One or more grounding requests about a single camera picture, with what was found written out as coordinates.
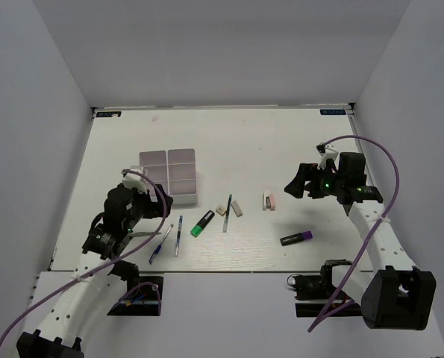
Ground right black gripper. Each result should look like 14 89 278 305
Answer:
284 163 345 199

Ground blue gel pen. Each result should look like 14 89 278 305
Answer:
174 215 183 257

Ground green black highlighter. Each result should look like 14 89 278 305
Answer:
190 210 215 237

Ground blue ballpoint pen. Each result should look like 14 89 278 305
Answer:
148 224 174 265

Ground black handled scissors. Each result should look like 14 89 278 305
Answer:
127 231 160 239

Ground purple black highlighter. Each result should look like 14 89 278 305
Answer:
280 231 313 246

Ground green gel pen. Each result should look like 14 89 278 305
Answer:
222 194 232 233

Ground grey eraser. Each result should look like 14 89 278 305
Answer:
231 201 243 217

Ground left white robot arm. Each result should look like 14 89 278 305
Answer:
16 176 173 357

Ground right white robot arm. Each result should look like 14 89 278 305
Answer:
284 152 437 330

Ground right white organizer container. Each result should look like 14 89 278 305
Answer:
167 148 198 205

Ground white organizer container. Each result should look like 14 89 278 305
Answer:
167 148 198 205
139 150 169 194

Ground left white organizer container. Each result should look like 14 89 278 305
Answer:
139 150 169 194

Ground right corner label sticker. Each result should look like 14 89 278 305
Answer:
319 108 346 116

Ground corner label sticker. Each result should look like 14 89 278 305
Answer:
319 108 346 116
96 111 122 118

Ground left corner label sticker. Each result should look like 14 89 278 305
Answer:
96 111 122 118

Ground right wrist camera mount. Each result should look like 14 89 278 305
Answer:
316 143 339 169

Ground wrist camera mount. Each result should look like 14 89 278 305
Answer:
122 166 147 194
316 143 339 169

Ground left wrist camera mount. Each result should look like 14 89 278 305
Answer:
122 166 147 194

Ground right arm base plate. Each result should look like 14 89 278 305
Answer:
287 260 362 318

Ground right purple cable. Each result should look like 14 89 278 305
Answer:
307 135 401 333

